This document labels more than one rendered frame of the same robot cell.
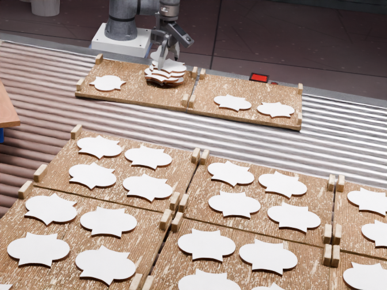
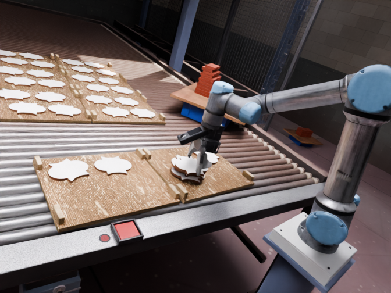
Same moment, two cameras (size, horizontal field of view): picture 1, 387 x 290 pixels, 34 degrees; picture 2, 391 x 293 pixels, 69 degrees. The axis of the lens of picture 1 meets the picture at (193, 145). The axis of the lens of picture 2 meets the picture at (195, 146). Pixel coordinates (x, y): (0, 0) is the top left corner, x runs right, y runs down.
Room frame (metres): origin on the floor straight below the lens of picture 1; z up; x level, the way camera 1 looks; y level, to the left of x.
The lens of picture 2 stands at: (2.94, -0.65, 1.56)
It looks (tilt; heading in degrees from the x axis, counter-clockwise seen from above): 25 degrees down; 130
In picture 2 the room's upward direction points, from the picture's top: 18 degrees clockwise
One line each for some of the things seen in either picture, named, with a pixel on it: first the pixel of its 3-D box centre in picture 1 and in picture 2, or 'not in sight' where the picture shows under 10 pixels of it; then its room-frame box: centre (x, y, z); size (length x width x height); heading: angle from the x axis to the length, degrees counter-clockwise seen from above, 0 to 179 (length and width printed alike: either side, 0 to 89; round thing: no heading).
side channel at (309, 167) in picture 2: not in sight; (163, 68); (0.59, 1.27, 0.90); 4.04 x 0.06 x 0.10; 171
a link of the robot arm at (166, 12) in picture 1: (168, 9); (212, 117); (2.31, 0.15, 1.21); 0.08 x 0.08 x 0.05
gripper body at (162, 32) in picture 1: (165, 29); (208, 136); (2.32, 0.15, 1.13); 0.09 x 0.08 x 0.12; 65
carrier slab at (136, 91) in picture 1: (139, 83); (197, 168); (2.26, 0.23, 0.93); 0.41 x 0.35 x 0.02; 86
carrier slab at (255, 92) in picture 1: (247, 99); (107, 182); (2.21, -0.19, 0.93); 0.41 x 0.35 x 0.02; 84
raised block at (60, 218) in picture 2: (300, 88); (58, 214); (2.33, -0.39, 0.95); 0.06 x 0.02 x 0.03; 174
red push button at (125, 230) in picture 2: (258, 79); (126, 231); (2.44, -0.24, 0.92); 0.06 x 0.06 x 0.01; 81
